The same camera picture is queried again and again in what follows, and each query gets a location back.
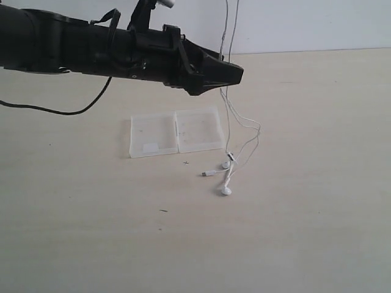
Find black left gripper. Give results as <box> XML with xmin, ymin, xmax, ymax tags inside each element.
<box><xmin>122</xmin><ymin>26</ymin><xmax>244</xmax><ymax>96</ymax></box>

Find white wired earphones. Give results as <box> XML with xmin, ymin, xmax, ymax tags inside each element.
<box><xmin>201</xmin><ymin>1</ymin><xmax>261</xmax><ymax>196</ymax></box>

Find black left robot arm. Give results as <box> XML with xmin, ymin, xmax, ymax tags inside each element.
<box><xmin>1</xmin><ymin>1</ymin><xmax>244</xmax><ymax>96</ymax></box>

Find clear plastic hinged case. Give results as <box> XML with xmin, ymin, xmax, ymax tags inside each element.
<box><xmin>129</xmin><ymin>106</ymin><xmax>225</xmax><ymax>158</ymax></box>

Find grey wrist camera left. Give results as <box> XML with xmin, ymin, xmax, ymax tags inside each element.
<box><xmin>156</xmin><ymin>0</ymin><xmax>175</xmax><ymax>9</ymax></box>

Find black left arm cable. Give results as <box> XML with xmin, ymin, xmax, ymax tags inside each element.
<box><xmin>0</xmin><ymin>9</ymin><xmax>122</xmax><ymax>116</ymax></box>

